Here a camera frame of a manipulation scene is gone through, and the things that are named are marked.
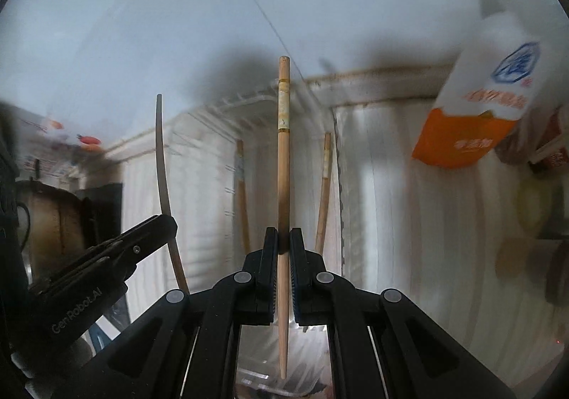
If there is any brown printed packet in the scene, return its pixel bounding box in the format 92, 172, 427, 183
493, 104, 569, 179

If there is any thin wall wire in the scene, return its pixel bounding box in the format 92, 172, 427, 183
203, 0, 304, 80

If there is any wooden chopstick with pale band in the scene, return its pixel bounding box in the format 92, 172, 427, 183
235, 140, 251, 256
315, 132, 334, 254

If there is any orange and white bag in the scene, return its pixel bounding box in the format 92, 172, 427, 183
411, 11, 553, 169

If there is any dark wooden chopstick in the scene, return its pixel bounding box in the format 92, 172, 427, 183
155, 94, 191, 295

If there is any light wooden chopstick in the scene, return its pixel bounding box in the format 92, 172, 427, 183
276, 56, 291, 380

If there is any pale yellow round object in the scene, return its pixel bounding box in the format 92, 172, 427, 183
513, 179, 558, 240

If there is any metal pot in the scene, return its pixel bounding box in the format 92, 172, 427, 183
15, 180, 92, 282

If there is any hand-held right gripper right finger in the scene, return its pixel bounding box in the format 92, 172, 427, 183
289, 229, 505, 399

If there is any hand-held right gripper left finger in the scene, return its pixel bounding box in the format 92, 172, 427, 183
82, 227, 280, 399

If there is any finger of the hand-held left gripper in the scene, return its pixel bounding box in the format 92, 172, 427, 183
86, 215, 179, 280

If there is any colourful printed packet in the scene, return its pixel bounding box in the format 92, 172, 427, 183
12, 109, 108, 175

